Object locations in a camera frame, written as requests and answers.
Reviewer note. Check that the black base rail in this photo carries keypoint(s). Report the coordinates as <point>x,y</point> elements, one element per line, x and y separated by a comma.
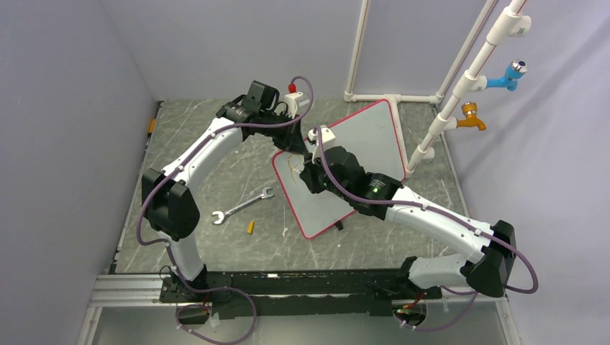
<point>301,293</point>

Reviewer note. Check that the silver combination wrench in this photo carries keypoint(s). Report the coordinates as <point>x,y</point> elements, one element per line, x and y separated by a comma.
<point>222,216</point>

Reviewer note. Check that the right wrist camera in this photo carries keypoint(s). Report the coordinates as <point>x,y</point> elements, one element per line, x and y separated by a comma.
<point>321,135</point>

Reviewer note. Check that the blue tap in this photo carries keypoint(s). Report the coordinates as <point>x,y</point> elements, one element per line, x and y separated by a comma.
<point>515,70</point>

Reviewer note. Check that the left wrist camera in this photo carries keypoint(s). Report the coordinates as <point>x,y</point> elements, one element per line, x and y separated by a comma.
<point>292,100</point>

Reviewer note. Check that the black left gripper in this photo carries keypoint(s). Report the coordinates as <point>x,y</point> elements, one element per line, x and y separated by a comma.
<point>293,140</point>

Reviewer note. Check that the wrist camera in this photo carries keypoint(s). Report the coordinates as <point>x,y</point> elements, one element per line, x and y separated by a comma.
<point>321,135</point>
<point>292,100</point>

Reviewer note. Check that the white corner pipe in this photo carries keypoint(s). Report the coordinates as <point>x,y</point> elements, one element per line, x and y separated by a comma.
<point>349,94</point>

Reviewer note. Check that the white pipe with taps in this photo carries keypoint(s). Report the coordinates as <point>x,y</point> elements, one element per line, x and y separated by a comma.
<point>510,23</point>

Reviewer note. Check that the white floor pipe frame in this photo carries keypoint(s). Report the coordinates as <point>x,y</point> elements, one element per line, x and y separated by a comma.
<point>403,124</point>

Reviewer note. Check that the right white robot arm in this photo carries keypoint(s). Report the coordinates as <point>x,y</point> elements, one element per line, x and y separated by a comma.
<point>484,255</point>

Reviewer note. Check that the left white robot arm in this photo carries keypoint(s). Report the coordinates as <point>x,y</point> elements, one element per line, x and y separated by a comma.
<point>169,213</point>

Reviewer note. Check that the red-framed whiteboard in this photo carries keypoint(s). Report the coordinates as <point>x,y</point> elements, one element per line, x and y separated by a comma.
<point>370,134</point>

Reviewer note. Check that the orange tap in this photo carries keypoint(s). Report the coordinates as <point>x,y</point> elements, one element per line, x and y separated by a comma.
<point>471,120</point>

